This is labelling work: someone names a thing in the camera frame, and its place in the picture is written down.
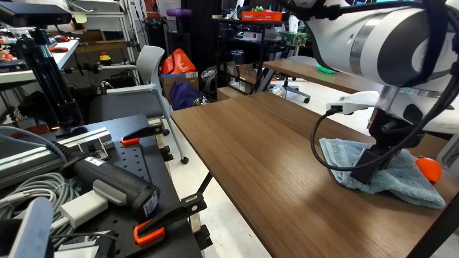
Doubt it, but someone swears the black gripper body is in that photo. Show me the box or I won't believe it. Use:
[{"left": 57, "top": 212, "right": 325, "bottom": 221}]
[{"left": 365, "top": 102, "right": 426, "bottom": 149}]

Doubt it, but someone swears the light blue towel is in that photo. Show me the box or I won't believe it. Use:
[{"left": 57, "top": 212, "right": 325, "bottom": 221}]
[{"left": 318, "top": 136, "right": 447, "bottom": 211}]

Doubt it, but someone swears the round orange object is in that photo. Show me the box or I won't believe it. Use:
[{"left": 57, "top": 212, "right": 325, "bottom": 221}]
[{"left": 414, "top": 156, "right": 444, "bottom": 185}]

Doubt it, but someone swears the green crumpled object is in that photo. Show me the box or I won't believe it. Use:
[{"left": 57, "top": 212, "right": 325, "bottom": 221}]
[{"left": 314, "top": 63, "right": 338, "bottom": 76}]

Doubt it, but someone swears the brown wooden table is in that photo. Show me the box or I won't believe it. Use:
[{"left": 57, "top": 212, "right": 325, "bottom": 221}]
[{"left": 407, "top": 191, "right": 459, "bottom": 258}]

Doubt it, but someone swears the long wooden side table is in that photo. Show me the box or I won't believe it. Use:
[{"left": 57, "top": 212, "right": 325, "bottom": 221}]
[{"left": 261, "top": 56, "right": 384, "bottom": 96}]

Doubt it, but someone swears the green white box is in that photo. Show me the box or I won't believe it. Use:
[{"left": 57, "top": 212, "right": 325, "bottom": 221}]
[{"left": 278, "top": 30, "right": 309, "bottom": 49}]

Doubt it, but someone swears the orange storage crate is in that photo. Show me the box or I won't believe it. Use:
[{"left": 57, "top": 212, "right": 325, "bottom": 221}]
[{"left": 239, "top": 9, "right": 284, "bottom": 24}]

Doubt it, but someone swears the blue bag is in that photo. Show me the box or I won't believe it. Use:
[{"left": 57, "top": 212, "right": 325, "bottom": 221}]
[{"left": 169, "top": 82, "right": 208, "bottom": 112}]

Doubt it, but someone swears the brown cardboard box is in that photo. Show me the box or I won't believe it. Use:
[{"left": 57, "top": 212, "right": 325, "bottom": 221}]
[{"left": 160, "top": 70, "right": 200, "bottom": 99}]

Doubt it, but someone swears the orange bag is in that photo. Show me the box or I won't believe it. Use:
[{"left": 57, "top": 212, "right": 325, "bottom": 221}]
[{"left": 159, "top": 47, "right": 198, "bottom": 76}]

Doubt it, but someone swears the grey plastic chair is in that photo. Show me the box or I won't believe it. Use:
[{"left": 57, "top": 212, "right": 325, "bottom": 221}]
[{"left": 87, "top": 45, "right": 190, "bottom": 166}]

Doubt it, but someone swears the purple round object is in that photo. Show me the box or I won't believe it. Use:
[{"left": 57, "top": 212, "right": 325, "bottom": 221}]
[{"left": 165, "top": 7, "right": 193, "bottom": 20}]

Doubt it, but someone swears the black handheld device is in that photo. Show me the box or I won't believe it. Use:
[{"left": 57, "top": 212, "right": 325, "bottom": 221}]
[{"left": 70, "top": 155, "right": 162, "bottom": 219}]

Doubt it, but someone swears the yellow black small item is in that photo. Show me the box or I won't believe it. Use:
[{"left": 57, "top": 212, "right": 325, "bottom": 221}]
[{"left": 97, "top": 52, "right": 113, "bottom": 67}]

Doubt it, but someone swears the white adapter block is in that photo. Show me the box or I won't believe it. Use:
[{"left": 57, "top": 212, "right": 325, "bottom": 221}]
[{"left": 60, "top": 191, "right": 110, "bottom": 229}]

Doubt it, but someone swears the white shelving unit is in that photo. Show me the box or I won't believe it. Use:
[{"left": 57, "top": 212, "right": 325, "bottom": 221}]
[{"left": 70, "top": 0, "right": 145, "bottom": 49}]

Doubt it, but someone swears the white work table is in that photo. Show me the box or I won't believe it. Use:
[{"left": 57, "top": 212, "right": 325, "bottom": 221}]
[{"left": 0, "top": 37, "right": 80, "bottom": 88}]

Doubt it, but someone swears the grey rounded object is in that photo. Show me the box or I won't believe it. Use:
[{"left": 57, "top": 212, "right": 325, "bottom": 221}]
[{"left": 5, "top": 198, "right": 54, "bottom": 258}]

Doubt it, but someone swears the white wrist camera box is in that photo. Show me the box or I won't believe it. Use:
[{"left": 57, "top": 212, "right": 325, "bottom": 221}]
[{"left": 327, "top": 90, "right": 381, "bottom": 116}]

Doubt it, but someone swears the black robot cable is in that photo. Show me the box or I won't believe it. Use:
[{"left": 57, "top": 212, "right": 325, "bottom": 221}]
[{"left": 308, "top": 0, "right": 459, "bottom": 174}]

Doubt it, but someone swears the black clamp orange handle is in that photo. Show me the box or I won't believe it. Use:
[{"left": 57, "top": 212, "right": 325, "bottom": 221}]
[
  {"left": 132, "top": 171, "right": 215, "bottom": 248},
  {"left": 119, "top": 122, "right": 172, "bottom": 149}
]

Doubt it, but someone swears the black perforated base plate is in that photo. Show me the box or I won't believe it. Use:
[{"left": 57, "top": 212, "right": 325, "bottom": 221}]
[{"left": 41, "top": 113, "right": 205, "bottom": 258}]

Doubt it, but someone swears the aluminium extrusion rail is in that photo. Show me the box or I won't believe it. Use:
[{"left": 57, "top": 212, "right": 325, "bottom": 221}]
[{"left": 0, "top": 126, "right": 116, "bottom": 191}]

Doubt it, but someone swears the grey cable bundle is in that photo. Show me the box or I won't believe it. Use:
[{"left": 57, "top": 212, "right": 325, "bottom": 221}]
[{"left": 0, "top": 171, "right": 80, "bottom": 227}]

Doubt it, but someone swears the black camera tripod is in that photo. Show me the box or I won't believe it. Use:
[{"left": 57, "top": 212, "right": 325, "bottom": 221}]
[{"left": 11, "top": 26, "right": 86, "bottom": 129}]

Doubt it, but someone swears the black stereo camera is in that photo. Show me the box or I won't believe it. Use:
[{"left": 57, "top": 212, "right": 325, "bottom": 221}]
[{"left": 0, "top": 2, "right": 73, "bottom": 26}]

